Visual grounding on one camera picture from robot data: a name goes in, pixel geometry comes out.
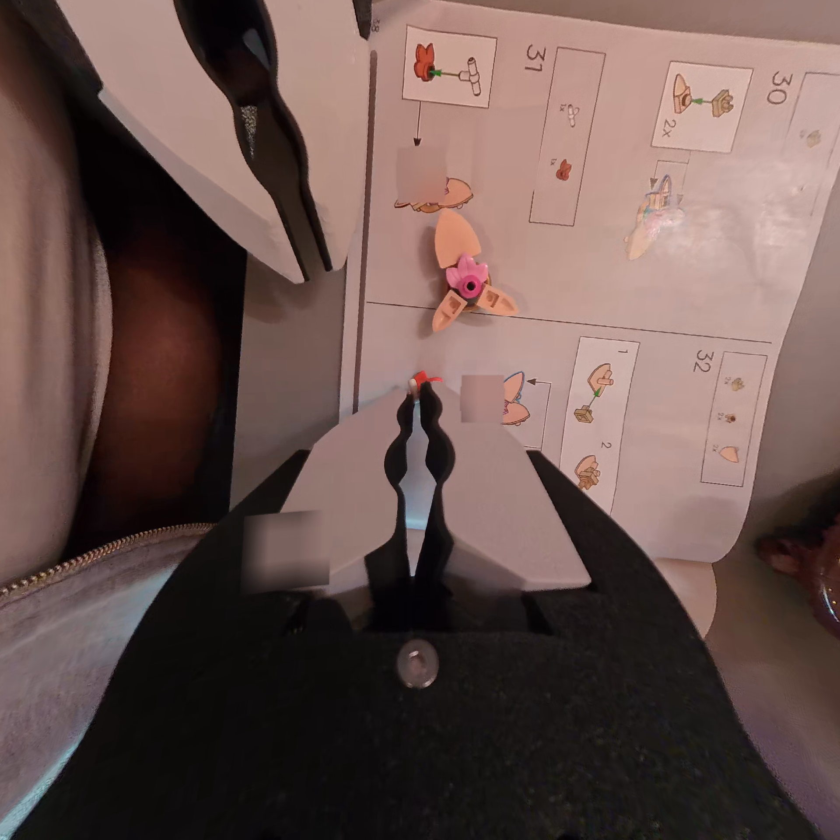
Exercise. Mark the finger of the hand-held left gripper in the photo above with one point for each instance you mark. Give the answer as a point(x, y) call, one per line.
point(328, 98)
point(157, 85)

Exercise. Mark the person's light garment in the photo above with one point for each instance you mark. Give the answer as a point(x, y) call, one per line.
point(39, 295)

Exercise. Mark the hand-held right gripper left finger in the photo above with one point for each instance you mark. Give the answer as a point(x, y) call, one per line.
point(348, 472)

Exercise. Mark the dark brown beaded object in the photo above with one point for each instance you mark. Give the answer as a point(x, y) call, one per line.
point(807, 577)

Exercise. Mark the person's leg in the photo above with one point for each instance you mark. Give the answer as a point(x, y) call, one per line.
point(164, 367)

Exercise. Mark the toy brick flower assembly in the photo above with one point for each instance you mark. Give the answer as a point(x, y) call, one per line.
point(459, 239)

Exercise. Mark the small red toy brick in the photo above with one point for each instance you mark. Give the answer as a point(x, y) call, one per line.
point(424, 376)

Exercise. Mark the toy brick instruction booklet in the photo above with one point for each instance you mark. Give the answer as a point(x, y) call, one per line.
point(590, 295)

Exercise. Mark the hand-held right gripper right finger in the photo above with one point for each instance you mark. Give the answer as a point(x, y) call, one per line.
point(499, 512)

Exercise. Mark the grey zippered cloth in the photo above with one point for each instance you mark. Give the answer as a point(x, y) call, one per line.
point(65, 643)

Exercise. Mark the glittery grey cloth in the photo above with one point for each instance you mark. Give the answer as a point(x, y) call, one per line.
point(248, 128)

